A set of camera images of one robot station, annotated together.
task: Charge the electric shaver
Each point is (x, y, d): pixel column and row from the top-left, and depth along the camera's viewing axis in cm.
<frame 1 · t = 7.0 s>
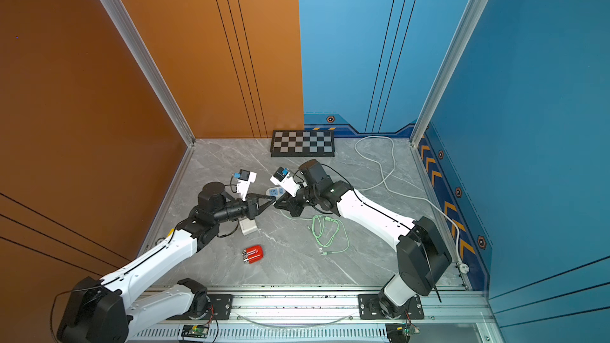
left hand: (275, 198, 76), fingers closed
right hand: (278, 202, 77), fingers closed
white usb charger adapter: (248, 225, 89), point 4 cm above the table
red electric shaver: (252, 255, 82), point 4 cm above the table
black grey checkerboard: (303, 143, 118), point 3 cm above the table

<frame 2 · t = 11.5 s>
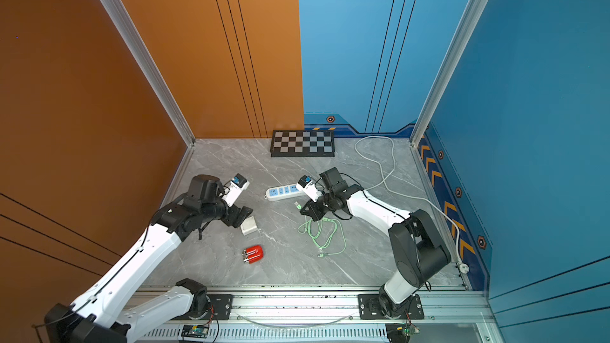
left hand: (242, 199, 78), fingers open
right hand: (304, 210, 85), fingers closed
the named things where they were.

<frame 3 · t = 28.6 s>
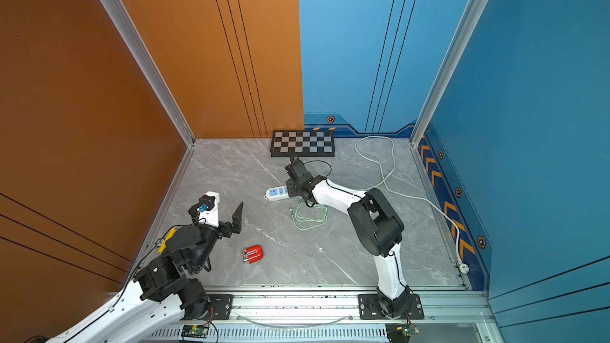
left hand: (227, 199, 71), fingers open
right hand: (294, 183, 96), fingers open
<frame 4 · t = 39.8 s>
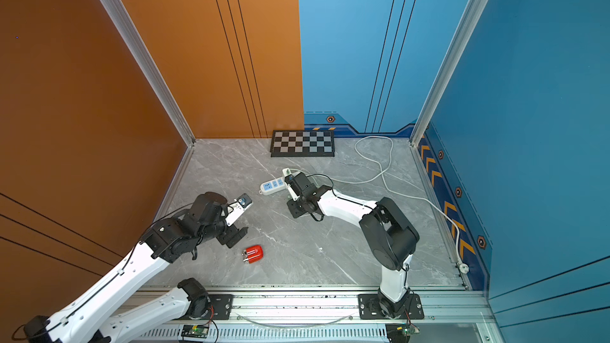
left hand: (236, 212, 75), fingers open
right hand: (294, 205, 91), fingers open
white blue power strip: (272, 186, 102), point 3 cm above the table
